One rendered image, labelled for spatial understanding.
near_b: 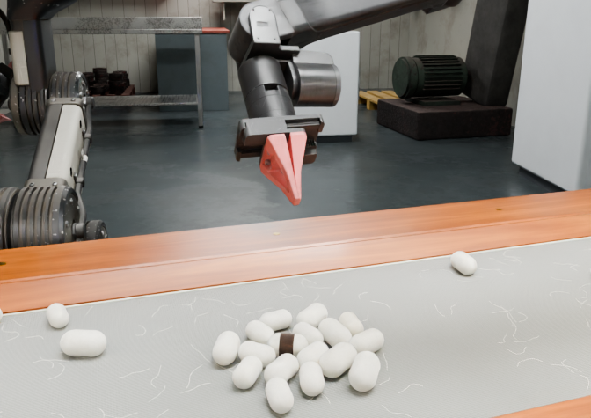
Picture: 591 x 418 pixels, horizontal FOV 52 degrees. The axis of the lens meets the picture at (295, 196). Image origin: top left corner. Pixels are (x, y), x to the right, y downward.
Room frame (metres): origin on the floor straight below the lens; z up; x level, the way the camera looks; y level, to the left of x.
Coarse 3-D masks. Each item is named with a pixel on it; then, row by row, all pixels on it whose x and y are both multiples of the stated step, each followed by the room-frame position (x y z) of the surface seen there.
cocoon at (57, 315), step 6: (54, 306) 0.51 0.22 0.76; (60, 306) 0.51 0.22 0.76; (48, 312) 0.50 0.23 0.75; (54, 312) 0.50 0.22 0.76; (60, 312) 0.50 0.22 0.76; (66, 312) 0.50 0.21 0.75; (48, 318) 0.50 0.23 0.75; (54, 318) 0.49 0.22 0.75; (60, 318) 0.49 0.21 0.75; (66, 318) 0.50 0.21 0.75; (54, 324) 0.49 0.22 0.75; (60, 324) 0.49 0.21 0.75; (66, 324) 0.50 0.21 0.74
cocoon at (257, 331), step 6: (252, 324) 0.47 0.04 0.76; (258, 324) 0.47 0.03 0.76; (264, 324) 0.47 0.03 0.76; (246, 330) 0.47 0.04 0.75; (252, 330) 0.47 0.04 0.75; (258, 330) 0.47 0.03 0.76; (264, 330) 0.46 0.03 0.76; (270, 330) 0.47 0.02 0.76; (252, 336) 0.47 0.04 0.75; (258, 336) 0.46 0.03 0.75; (264, 336) 0.46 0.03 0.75; (258, 342) 0.46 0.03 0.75; (264, 342) 0.46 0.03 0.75
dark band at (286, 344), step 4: (280, 336) 0.45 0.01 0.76; (284, 336) 0.45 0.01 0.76; (288, 336) 0.45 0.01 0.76; (292, 336) 0.45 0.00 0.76; (280, 340) 0.45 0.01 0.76; (284, 340) 0.45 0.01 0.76; (288, 340) 0.44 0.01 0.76; (292, 340) 0.44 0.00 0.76; (280, 344) 0.44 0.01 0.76; (284, 344) 0.44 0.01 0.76; (288, 344) 0.44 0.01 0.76; (292, 344) 0.44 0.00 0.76; (280, 348) 0.44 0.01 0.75; (284, 348) 0.44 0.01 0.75; (288, 348) 0.44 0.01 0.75; (292, 348) 0.44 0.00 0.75; (280, 352) 0.44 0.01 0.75; (284, 352) 0.44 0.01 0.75; (288, 352) 0.44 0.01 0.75; (292, 352) 0.44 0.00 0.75
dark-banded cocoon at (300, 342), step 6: (270, 336) 0.45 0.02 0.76; (276, 336) 0.45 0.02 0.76; (300, 336) 0.45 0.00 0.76; (270, 342) 0.45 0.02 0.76; (276, 342) 0.44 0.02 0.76; (294, 342) 0.44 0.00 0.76; (300, 342) 0.44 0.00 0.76; (306, 342) 0.45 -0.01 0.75; (276, 348) 0.44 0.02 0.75; (294, 348) 0.44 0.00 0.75; (300, 348) 0.44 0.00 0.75; (276, 354) 0.44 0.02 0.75; (294, 354) 0.44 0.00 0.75
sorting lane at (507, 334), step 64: (448, 256) 0.67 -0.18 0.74; (512, 256) 0.67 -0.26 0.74; (576, 256) 0.67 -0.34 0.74; (0, 320) 0.51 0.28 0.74; (128, 320) 0.51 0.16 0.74; (192, 320) 0.51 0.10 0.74; (384, 320) 0.51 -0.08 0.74; (448, 320) 0.51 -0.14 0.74; (512, 320) 0.51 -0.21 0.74; (576, 320) 0.51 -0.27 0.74; (0, 384) 0.41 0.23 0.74; (64, 384) 0.41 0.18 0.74; (128, 384) 0.41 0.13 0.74; (192, 384) 0.41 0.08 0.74; (256, 384) 0.41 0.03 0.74; (384, 384) 0.41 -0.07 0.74; (448, 384) 0.41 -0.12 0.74; (512, 384) 0.41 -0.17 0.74; (576, 384) 0.41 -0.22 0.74
